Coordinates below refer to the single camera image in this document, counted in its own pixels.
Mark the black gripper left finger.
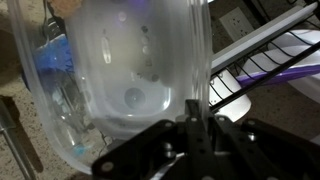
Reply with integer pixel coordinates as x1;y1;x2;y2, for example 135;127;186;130
91;99;214;180

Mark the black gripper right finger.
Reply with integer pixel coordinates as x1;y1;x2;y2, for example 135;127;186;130
209;114;320;180

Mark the rectangular clear plastic container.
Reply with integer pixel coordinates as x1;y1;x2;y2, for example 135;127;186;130
6;0;214;176

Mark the purple bowl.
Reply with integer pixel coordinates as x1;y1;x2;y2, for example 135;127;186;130
235;29;320;104

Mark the plain white mug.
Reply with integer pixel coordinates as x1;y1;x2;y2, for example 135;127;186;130
208;69;253;123

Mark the black two-tier dish rack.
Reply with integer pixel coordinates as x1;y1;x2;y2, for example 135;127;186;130
209;0;320;114

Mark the blue water jug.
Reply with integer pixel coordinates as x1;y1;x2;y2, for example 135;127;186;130
33;34;76;76

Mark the white wall outlet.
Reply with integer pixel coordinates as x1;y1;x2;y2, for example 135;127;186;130
219;6;255;42

